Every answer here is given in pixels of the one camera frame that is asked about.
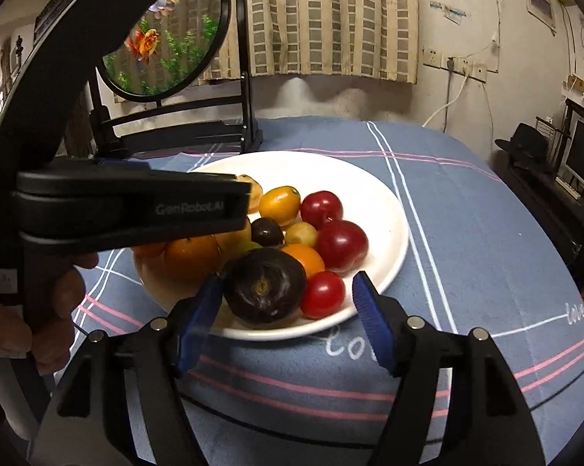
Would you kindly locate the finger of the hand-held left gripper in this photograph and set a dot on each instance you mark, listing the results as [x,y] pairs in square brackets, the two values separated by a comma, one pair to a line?
[122,161]

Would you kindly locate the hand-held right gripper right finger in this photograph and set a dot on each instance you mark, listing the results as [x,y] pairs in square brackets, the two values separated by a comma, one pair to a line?
[372,320]

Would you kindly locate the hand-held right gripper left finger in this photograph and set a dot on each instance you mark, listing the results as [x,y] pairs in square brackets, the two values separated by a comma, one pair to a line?
[202,320]

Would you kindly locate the red plum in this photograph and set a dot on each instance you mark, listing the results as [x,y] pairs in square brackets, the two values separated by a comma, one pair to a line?
[321,208]
[323,296]
[343,245]

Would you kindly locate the large orange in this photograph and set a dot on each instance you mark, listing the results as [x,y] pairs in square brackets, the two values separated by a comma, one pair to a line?
[192,257]

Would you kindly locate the dark brown mangosteen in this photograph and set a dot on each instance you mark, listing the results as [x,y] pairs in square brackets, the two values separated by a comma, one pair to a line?
[265,291]

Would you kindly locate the small yellow-orange fruit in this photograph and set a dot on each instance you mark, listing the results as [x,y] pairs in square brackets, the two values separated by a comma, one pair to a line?
[233,240]

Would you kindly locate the small pale yellow fruit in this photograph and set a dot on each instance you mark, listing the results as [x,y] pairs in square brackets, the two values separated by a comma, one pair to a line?
[249,247]
[301,234]

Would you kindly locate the small round orange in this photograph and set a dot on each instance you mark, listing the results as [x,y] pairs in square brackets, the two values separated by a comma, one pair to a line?
[307,258]

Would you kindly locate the dark purple plum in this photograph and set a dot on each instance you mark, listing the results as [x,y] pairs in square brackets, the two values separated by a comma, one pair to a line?
[266,231]

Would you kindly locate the white oval plate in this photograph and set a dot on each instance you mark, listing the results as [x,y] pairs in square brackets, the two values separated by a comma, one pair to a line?
[369,194]

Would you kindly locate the pale tan round fruit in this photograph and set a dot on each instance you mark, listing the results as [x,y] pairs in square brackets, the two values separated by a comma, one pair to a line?
[254,195]

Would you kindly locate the oblong yellow-orange fruit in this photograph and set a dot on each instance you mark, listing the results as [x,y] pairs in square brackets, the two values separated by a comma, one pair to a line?
[278,205]

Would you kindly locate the person's left hand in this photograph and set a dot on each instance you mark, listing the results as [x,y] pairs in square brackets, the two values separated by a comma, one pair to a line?
[63,296]

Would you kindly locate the tangerine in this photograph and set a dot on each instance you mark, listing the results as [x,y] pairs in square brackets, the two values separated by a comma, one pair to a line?
[148,250]

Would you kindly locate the blue striped tablecloth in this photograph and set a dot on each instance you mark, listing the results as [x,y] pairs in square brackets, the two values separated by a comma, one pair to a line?
[466,233]

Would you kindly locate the round fish picture stand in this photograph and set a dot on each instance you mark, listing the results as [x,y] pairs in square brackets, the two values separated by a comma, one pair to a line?
[245,107]

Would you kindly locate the black metal rack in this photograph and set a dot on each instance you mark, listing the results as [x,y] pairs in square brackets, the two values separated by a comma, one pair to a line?
[554,213]

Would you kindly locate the black hat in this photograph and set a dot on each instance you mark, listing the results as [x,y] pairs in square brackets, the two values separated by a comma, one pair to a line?
[527,143]

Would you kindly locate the beige checked curtain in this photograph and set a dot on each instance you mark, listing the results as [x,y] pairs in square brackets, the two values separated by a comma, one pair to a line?
[321,19]

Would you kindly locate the white wall socket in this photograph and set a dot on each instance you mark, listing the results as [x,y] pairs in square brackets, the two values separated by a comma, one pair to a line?
[462,65]
[479,72]
[432,58]

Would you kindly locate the paper wall label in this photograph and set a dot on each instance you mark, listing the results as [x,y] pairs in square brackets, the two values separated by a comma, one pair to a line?
[447,12]

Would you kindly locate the white wall panel box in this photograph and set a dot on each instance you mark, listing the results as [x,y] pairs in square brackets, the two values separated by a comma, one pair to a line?
[539,2]

